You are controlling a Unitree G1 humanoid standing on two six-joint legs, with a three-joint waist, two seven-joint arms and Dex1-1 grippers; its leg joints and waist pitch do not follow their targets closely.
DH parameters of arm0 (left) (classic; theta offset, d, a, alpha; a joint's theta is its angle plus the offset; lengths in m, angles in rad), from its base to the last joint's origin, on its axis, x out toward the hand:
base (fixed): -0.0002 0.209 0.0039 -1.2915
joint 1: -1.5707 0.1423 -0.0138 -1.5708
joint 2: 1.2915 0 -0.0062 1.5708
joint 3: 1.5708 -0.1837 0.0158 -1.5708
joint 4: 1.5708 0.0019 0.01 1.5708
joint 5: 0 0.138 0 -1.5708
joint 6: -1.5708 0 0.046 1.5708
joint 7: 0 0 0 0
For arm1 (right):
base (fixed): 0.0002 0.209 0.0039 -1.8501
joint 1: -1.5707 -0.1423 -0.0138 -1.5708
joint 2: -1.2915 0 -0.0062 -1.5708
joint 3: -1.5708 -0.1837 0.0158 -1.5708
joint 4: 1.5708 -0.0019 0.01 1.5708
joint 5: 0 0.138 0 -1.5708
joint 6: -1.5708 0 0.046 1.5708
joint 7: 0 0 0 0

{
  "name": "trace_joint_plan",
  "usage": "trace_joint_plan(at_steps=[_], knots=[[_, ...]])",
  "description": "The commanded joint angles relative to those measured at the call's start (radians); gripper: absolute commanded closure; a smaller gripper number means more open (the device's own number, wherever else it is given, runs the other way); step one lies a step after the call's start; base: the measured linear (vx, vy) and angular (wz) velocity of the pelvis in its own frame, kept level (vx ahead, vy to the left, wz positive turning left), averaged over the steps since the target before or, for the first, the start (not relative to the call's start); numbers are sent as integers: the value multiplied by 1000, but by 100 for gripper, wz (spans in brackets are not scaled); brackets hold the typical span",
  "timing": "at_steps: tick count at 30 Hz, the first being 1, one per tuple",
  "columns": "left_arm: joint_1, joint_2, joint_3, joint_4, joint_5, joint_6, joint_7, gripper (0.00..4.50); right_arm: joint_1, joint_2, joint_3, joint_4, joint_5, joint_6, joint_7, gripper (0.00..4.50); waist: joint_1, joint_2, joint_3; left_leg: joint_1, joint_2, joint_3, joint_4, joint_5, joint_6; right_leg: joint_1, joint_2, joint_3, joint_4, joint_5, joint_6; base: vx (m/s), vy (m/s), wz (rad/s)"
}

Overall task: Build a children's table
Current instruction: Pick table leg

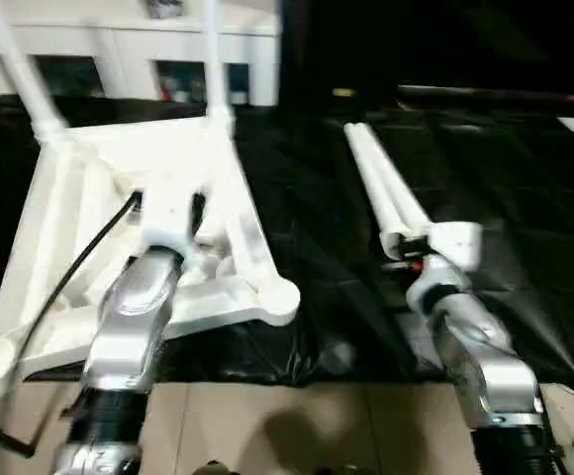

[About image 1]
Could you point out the white plastic table leg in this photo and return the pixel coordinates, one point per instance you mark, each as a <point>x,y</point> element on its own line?
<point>396,183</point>
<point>371,188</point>
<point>25,69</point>
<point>214,59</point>

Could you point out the white plastic table top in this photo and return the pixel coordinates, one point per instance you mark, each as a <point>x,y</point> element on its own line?
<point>79,188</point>

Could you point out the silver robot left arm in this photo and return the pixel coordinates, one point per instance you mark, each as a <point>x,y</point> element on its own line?
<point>134,317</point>

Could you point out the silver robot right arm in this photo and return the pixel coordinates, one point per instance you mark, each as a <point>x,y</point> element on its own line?
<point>480,356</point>

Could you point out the black plastic mat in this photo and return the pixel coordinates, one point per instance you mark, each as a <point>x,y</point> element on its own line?
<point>505,218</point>

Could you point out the small brown cardboard piece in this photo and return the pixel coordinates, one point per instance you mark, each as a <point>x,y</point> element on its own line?
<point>343,92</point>

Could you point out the white glass-door cabinet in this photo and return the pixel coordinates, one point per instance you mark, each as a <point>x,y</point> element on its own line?
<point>119,45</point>

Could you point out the dark patterned jar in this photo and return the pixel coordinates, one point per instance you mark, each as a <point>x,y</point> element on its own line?
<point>165,8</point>

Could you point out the black folding table frame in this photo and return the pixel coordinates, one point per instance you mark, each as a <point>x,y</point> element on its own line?
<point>0,435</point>

